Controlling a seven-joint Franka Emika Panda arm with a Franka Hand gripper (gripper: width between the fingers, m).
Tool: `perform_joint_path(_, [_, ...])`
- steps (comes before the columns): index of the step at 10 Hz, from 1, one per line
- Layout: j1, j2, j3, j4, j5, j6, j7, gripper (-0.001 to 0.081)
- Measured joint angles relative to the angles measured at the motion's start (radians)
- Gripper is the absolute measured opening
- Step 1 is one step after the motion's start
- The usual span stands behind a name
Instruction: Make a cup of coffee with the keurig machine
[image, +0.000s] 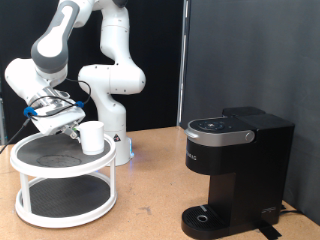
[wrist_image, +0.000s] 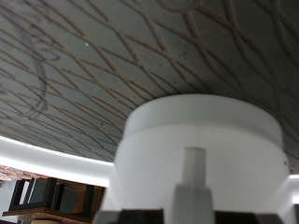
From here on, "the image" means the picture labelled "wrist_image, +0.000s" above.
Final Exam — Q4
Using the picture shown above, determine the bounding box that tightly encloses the white mug green handle mark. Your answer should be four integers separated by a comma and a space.
102, 92, 291, 224

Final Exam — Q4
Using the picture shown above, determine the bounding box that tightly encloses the dark wooden pod stand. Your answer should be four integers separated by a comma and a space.
2, 176, 107, 224

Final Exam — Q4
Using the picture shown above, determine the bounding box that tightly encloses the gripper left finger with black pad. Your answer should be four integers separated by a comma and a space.
93, 208, 165, 224

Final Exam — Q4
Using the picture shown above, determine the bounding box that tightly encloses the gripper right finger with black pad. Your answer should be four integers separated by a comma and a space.
214, 211, 285, 224

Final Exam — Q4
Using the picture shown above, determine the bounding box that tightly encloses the white two-tier turntable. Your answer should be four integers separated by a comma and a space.
0, 0, 299, 224

